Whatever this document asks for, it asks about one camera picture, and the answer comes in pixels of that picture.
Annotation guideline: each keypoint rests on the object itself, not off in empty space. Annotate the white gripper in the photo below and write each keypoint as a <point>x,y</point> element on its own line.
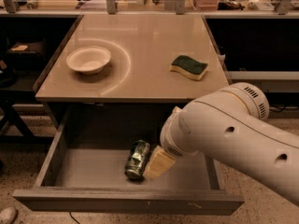
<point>168,139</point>

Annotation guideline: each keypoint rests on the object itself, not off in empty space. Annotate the black side table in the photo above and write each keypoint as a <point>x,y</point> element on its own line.
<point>21,66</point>

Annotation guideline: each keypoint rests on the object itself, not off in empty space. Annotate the green soda can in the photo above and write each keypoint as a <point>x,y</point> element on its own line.
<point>137,160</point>

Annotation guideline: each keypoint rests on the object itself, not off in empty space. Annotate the white paper bowl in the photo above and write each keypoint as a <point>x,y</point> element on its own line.
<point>88,60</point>

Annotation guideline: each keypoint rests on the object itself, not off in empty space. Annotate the white shoe tip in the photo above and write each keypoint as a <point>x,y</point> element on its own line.
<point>8,215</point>

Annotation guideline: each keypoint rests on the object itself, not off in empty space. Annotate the green yellow sponge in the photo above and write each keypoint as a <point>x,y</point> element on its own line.
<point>189,67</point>

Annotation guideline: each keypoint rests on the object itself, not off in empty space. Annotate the grey open drawer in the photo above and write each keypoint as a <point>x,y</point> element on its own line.
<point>84,168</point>

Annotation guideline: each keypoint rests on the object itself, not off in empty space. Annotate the grey cabinet with beige top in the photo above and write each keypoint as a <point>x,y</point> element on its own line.
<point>142,48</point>

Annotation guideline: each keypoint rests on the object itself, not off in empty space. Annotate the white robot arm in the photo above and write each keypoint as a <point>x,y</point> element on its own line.
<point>228,126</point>

